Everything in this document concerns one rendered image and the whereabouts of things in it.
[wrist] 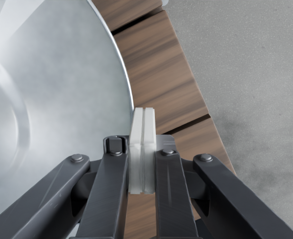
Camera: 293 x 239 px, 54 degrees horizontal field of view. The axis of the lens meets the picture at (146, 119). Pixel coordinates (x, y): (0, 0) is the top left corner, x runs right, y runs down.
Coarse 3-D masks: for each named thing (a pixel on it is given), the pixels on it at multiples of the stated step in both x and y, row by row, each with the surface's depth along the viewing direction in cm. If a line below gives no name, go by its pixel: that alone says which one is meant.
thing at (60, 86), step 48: (0, 0) 19; (48, 0) 19; (0, 48) 20; (48, 48) 20; (96, 48) 20; (0, 96) 20; (48, 96) 21; (96, 96) 21; (0, 144) 22; (48, 144) 22; (96, 144) 22; (0, 192) 24
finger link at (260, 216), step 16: (208, 160) 13; (208, 176) 12; (224, 176) 12; (224, 192) 11; (240, 192) 11; (208, 208) 13; (224, 208) 11; (240, 208) 10; (256, 208) 10; (208, 224) 13; (224, 224) 11; (240, 224) 10; (256, 224) 9; (272, 224) 9
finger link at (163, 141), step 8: (160, 136) 18; (168, 136) 18; (160, 144) 17; (168, 144) 17; (184, 160) 15; (184, 168) 14; (192, 168) 14; (192, 176) 14; (192, 184) 14; (200, 184) 14; (192, 192) 14; (200, 192) 14; (208, 192) 14
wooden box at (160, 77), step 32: (96, 0) 22; (128, 0) 22; (160, 0) 22; (128, 32) 22; (160, 32) 22; (128, 64) 23; (160, 64) 23; (160, 96) 24; (192, 96) 24; (160, 128) 25; (192, 128) 25; (192, 160) 26; (224, 160) 26; (128, 192) 27; (128, 224) 28
